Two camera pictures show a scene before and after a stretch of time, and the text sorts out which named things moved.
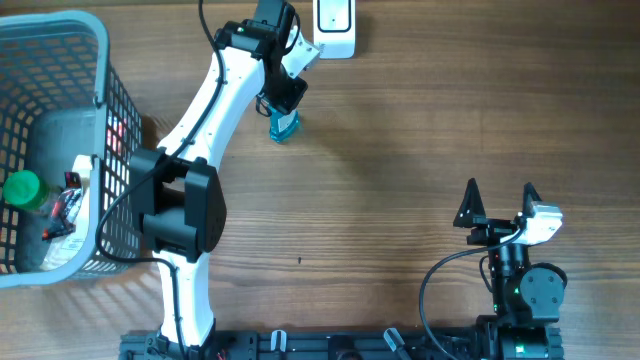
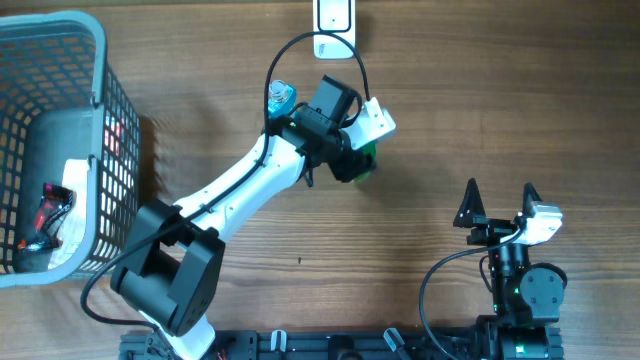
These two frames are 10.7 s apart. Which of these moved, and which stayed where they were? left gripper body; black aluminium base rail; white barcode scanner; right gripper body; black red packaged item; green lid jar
Moved: left gripper body; green lid jar; black red packaged item
Stayed: right gripper body; white barcode scanner; black aluminium base rail
